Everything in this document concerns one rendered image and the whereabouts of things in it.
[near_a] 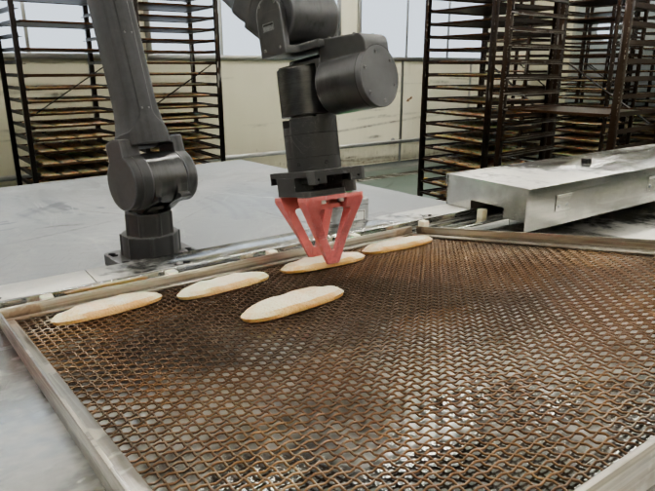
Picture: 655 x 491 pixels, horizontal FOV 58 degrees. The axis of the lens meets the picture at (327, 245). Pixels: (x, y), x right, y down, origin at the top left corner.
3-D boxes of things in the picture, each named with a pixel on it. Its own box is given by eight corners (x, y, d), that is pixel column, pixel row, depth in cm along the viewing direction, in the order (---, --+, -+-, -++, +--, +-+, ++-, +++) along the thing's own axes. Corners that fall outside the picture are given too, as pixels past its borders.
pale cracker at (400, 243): (419, 240, 75) (418, 231, 75) (440, 242, 72) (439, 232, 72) (355, 252, 70) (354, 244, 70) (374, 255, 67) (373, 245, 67)
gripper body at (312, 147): (321, 184, 69) (314, 119, 68) (367, 183, 60) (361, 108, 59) (270, 190, 66) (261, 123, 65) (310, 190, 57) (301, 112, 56)
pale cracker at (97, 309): (151, 295, 58) (149, 284, 58) (170, 299, 55) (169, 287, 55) (44, 322, 51) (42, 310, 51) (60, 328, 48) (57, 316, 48)
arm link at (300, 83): (302, 64, 65) (263, 62, 61) (350, 53, 60) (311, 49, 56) (309, 129, 66) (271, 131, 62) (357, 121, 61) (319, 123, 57)
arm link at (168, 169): (158, 212, 93) (127, 219, 89) (152, 147, 90) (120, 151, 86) (193, 223, 87) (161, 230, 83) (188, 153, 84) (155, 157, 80)
